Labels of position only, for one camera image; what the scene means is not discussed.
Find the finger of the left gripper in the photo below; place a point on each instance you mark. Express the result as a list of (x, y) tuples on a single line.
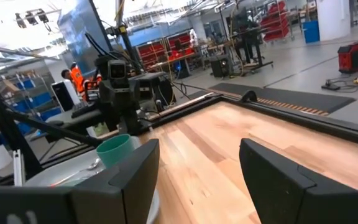
[(112, 118), (130, 119)]

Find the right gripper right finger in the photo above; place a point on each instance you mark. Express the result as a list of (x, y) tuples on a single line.
[(278, 189)]

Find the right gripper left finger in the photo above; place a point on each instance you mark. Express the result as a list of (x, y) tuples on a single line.
[(126, 193)]

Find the teal green cup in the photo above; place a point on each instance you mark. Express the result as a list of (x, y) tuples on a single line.
[(113, 152)]

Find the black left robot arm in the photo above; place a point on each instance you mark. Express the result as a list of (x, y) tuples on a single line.
[(154, 90)]

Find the grey plastic tray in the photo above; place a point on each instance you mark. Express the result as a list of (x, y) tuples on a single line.
[(57, 174)]

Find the black keyboard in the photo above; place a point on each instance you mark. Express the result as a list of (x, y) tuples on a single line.
[(84, 109)]

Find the black desk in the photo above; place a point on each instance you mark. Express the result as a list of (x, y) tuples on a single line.
[(73, 121)]

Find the person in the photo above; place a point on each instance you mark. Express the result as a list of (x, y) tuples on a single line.
[(193, 37), (77, 79)]

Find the black vertical mast pole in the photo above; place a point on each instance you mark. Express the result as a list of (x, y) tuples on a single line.
[(129, 46)]

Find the red bin shelf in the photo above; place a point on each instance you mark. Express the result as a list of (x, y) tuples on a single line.
[(151, 53), (180, 42)]

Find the black monitor with blue screen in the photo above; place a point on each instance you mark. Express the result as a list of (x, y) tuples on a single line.
[(82, 31)]

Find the blue bin shelf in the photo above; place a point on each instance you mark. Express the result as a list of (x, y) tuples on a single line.
[(36, 99)]

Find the black textured floor mat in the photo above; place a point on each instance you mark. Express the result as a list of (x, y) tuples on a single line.
[(291, 96)]

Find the black speaker box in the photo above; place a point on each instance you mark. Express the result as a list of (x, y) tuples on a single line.
[(221, 66)]

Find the silver aluminium extrusion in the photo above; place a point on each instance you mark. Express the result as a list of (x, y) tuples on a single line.
[(19, 169)]

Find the black power strip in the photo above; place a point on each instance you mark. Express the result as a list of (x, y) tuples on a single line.
[(330, 86)]

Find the black ceiling track lights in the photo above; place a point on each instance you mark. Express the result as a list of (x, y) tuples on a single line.
[(31, 18)]

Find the black workstation stand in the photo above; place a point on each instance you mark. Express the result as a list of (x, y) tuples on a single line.
[(249, 40)]

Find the red and black case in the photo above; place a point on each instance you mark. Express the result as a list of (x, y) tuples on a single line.
[(357, 55)]

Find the blue bin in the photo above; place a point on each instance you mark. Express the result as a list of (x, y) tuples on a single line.
[(311, 32)]

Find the red storage rack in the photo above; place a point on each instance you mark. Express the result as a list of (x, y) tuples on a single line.
[(275, 21)]

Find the white column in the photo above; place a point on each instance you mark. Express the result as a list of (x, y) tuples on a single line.
[(334, 15)]

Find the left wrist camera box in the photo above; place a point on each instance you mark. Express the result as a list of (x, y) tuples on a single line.
[(117, 70)]

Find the black aluminium table frame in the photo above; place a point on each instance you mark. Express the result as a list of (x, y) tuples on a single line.
[(291, 116)]

